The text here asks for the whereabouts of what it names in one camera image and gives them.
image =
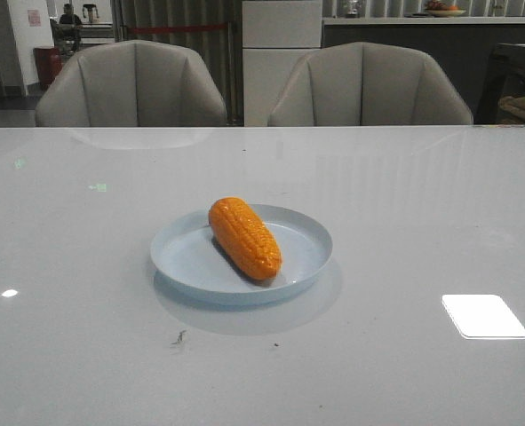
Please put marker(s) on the white cabinet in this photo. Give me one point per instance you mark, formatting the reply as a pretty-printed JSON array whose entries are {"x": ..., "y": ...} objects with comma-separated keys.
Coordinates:
[{"x": 275, "y": 35}]

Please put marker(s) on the seated person in background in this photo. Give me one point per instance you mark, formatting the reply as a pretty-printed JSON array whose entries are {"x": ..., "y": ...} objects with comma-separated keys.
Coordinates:
[{"x": 70, "y": 25}]

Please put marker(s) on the orange plastic corn cob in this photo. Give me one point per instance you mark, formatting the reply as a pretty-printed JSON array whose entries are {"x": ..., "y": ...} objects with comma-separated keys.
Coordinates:
[{"x": 243, "y": 235}]

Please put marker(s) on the fruit bowl on counter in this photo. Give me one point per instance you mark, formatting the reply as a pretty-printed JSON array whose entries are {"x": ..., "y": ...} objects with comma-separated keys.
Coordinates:
[{"x": 440, "y": 9}]

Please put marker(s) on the metal barrier post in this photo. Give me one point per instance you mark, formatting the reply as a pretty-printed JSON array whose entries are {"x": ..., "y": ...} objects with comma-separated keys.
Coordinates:
[{"x": 231, "y": 72}]

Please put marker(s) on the dark wooden side table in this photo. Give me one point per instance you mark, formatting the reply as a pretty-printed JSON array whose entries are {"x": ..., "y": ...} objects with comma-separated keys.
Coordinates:
[{"x": 505, "y": 76}]

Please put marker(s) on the grey upholstered chair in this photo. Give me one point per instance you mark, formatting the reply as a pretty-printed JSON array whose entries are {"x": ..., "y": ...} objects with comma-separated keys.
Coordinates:
[
  {"x": 134, "y": 83},
  {"x": 368, "y": 84}
]

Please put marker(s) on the red trash bin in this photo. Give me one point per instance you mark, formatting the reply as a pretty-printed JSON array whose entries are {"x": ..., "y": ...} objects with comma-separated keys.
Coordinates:
[{"x": 48, "y": 65}]

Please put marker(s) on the right grey upholstered chair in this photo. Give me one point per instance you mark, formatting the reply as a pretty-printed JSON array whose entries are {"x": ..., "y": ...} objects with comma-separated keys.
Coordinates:
[{"x": 368, "y": 84}]

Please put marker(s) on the red barrier belt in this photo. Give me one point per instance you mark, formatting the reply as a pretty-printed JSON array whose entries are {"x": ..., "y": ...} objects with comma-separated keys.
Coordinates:
[{"x": 178, "y": 29}]

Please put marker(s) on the pink wall notice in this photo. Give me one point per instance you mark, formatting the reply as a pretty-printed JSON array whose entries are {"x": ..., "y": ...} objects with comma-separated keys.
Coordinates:
[{"x": 34, "y": 19}]

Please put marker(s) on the light blue round plate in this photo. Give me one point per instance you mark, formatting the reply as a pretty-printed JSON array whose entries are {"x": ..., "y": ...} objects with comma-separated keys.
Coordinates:
[{"x": 187, "y": 255}]

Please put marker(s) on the dark grey counter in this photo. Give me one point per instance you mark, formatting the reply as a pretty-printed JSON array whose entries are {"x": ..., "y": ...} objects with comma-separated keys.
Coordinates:
[{"x": 460, "y": 45}]

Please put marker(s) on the left grey upholstered chair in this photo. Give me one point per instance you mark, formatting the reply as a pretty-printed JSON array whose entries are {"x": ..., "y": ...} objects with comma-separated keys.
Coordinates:
[{"x": 134, "y": 83}]

